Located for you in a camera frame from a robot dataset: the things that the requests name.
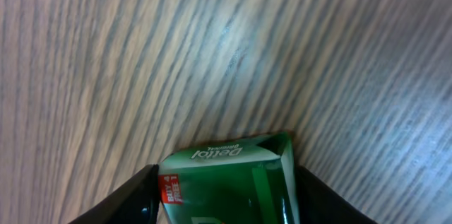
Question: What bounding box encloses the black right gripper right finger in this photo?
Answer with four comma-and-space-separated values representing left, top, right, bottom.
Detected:
295, 166, 376, 224

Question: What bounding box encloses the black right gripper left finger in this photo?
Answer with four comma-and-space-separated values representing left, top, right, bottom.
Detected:
71, 165, 160, 224

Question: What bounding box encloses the green Dettol soap pack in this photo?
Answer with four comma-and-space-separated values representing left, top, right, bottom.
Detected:
158, 132, 299, 224

